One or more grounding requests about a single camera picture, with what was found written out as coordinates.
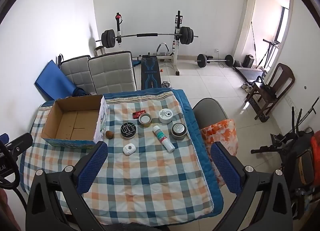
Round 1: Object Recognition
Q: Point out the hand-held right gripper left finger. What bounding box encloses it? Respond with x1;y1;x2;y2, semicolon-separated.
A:
26;141;110;231

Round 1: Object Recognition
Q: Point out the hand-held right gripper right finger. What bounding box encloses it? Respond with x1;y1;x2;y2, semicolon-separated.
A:
211;142;294;231

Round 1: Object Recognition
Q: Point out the small white case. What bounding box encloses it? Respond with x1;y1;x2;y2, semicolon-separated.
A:
122;143;137;157

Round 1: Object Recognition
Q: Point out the cardboard box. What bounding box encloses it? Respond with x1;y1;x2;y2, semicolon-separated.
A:
41;94;110;149

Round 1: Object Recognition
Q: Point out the black round tin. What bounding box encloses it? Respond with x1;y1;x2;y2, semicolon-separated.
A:
120;122;137;139

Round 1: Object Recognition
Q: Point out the grey bowl with metal lid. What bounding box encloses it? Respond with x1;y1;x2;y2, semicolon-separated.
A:
171;122;187;141

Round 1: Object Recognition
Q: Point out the yellow tape roll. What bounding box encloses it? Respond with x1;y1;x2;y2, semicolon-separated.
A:
139;113;153;128

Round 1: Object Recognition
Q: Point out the white tube bottle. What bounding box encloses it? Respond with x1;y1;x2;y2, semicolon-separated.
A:
152;125;176;153

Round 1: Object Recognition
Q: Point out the white round jar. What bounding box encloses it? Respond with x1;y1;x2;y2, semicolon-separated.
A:
158;108;175;124

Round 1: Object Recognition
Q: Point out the orange white cloth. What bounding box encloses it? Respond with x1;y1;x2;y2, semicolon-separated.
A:
200;119;238;189

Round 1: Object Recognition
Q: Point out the blue quilt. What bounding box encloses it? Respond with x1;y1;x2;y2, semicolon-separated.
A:
40;88;224;215

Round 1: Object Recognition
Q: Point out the grey round-back chair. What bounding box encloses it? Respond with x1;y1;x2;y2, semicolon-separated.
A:
192;98;229;130

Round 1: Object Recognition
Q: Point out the plaid blanket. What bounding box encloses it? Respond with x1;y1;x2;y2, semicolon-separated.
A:
20;91;215;224

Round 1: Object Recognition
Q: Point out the blue exercise mat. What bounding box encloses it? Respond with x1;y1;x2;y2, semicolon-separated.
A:
34;60;78;101

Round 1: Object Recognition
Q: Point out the black exercise machine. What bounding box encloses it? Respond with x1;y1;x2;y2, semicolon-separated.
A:
251;106;320;221

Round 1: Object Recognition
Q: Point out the black treadmill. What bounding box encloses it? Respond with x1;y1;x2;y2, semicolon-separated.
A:
234;38;282;84

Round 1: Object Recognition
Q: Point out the black weight bench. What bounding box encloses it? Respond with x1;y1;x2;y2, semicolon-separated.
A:
140;56;159;90

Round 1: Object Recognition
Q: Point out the dark wooden chair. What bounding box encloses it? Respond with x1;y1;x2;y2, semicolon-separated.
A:
245;63;296;123

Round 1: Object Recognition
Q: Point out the small black box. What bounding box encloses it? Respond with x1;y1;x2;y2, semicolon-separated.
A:
244;55;255;69

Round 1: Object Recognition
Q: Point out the short barbell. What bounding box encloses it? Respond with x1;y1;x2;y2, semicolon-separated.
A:
194;53;234;69

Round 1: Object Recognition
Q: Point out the white barbell rack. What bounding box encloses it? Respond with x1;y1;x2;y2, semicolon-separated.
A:
114;10;183;76

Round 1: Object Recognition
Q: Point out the long barbell with black plates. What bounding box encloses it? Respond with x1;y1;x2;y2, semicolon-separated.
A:
101;26;199;48

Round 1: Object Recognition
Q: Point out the black cable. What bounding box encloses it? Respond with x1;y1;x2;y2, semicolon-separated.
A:
0;141;28;221

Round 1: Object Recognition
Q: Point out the white door frame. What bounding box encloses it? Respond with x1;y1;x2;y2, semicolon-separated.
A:
231;0;294;68

